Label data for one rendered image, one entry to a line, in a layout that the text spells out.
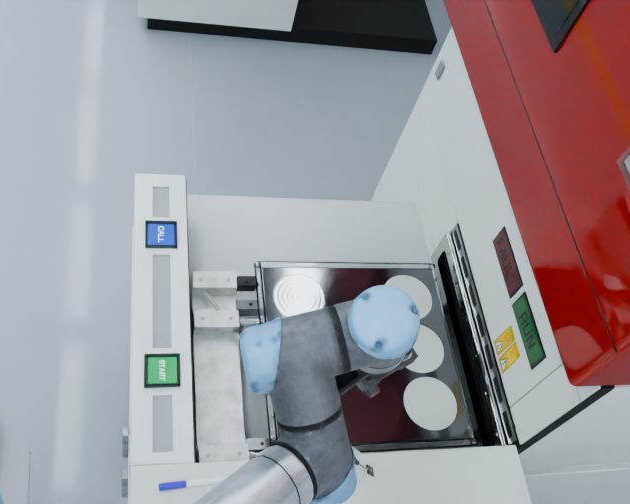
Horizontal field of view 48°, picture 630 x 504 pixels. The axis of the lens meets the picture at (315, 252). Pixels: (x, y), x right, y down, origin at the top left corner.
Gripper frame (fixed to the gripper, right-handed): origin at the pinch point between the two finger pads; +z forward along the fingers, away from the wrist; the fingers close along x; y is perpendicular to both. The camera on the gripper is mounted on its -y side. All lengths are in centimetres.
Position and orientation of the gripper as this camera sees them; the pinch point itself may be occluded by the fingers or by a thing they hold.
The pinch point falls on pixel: (353, 375)
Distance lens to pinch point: 108.6
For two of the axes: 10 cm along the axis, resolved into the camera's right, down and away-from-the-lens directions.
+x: -5.1, -8.2, 2.7
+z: 0.0, 3.1, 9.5
